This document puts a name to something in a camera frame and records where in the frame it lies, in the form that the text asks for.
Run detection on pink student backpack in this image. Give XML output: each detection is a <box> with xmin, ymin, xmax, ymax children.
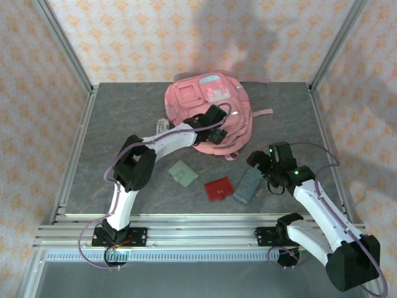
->
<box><xmin>164</xmin><ymin>71</ymin><xmax>274</xmax><ymax>161</ymax></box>

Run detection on grey blue fabric pouch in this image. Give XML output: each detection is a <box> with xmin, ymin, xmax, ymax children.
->
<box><xmin>233</xmin><ymin>166</ymin><xmax>263</xmax><ymax>204</ymax></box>

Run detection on red wallet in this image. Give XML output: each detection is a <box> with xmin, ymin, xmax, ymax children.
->
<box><xmin>203</xmin><ymin>176</ymin><xmax>235</xmax><ymax>203</ymax></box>

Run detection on white toy vehicle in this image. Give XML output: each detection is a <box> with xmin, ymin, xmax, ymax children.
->
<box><xmin>154</xmin><ymin>117</ymin><xmax>173</xmax><ymax>135</ymax></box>

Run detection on mint green wallet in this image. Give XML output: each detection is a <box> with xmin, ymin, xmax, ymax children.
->
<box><xmin>168</xmin><ymin>160</ymin><xmax>199</xmax><ymax>189</ymax></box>

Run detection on aluminium table side rail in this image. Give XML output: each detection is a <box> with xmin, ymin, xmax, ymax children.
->
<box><xmin>309</xmin><ymin>85</ymin><xmax>354</xmax><ymax>224</ymax></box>
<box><xmin>49</xmin><ymin>85</ymin><xmax>99</xmax><ymax>224</ymax></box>

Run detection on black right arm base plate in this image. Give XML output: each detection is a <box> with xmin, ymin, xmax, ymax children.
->
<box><xmin>255</xmin><ymin>226</ymin><xmax>288</xmax><ymax>248</ymax></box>

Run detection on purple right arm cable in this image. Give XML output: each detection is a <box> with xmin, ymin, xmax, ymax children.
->
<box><xmin>267</xmin><ymin>142</ymin><xmax>388</xmax><ymax>297</ymax></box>

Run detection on aluminium mounting rail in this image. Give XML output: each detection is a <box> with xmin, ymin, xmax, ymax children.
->
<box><xmin>33</xmin><ymin>214</ymin><xmax>372</xmax><ymax>249</ymax></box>

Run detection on grey slotted cable duct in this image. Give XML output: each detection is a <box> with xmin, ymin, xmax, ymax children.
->
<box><xmin>45</xmin><ymin>250</ymin><xmax>311</xmax><ymax>262</ymax></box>

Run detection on aluminium frame post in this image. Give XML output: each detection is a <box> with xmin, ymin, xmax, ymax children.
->
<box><xmin>36</xmin><ymin>0</ymin><xmax>94</xmax><ymax>91</ymax></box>
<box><xmin>311</xmin><ymin>0</ymin><xmax>369</xmax><ymax>91</ymax></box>

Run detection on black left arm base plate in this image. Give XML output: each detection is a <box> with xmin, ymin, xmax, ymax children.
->
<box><xmin>91</xmin><ymin>227</ymin><xmax>148</xmax><ymax>248</ymax></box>

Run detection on aluminium frame leg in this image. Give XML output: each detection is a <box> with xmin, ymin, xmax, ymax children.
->
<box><xmin>17</xmin><ymin>248</ymin><xmax>48</xmax><ymax>298</ymax></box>

